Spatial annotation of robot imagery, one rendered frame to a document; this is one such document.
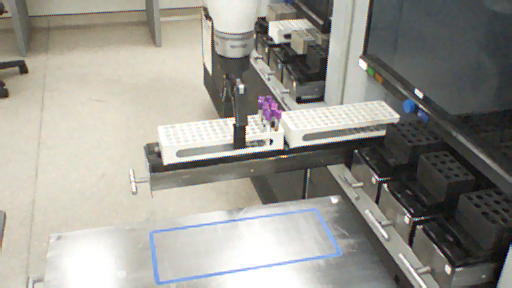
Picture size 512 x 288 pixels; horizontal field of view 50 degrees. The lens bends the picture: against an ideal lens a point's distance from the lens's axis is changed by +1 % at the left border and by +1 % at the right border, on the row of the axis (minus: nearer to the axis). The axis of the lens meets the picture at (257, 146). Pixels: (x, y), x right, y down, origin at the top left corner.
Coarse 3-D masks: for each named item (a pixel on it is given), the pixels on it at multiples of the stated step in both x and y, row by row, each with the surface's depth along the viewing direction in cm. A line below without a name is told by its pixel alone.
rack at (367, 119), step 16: (288, 112) 142; (304, 112) 142; (320, 112) 143; (336, 112) 144; (352, 112) 143; (368, 112) 143; (384, 112) 143; (288, 128) 136; (304, 128) 136; (320, 128) 136; (336, 128) 137; (352, 128) 144; (368, 128) 143; (384, 128) 144; (288, 144) 138; (304, 144) 137
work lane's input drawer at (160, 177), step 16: (320, 144) 138; (336, 144) 139; (352, 144) 140; (368, 144) 141; (160, 160) 130; (208, 160) 130; (224, 160) 132; (240, 160) 133; (256, 160) 133; (272, 160) 134; (288, 160) 136; (304, 160) 137; (320, 160) 139; (336, 160) 140; (352, 160) 142; (160, 176) 128; (176, 176) 129; (192, 176) 130; (208, 176) 131; (224, 176) 133; (240, 176) 134
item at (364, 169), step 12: (360, 156) 136; (372, 156) 134; (360, 168) 135; (372, 168) 130; (384, 168) 129; (360, 180) 136; (372, 180) 130; (384, 180) 127; (396, 180) 129; (372, 192) 131
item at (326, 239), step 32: (128, 224) 109; (160, 224) 109; (192, 224) 109; (224, 224) 109; (256, 224) 110; (288, 224) 110; (320, 224) 110; (352, 224) 110; (64, 256) 101; (96, 256) 101; (128, 256) 101; (160, 256) 101; (192, 256) 101; (224, 256) 101; (256, 256) 102; (288, 256) 102; (320, 256) 102; (352, 256) 102
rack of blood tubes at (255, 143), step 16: (160, 128) 133; (176, 128) 133; (192, 128) 134; (208, 128) 134; (224, 128) 134; (256, 128) 135; (272, 128) 134; (160, 144) 131; (176, 144) 127; (192, 144) 128; (208, 144) 129; (224, 144) 138; (256, 144) 135; (272, 144) 134; (176, 160) 129
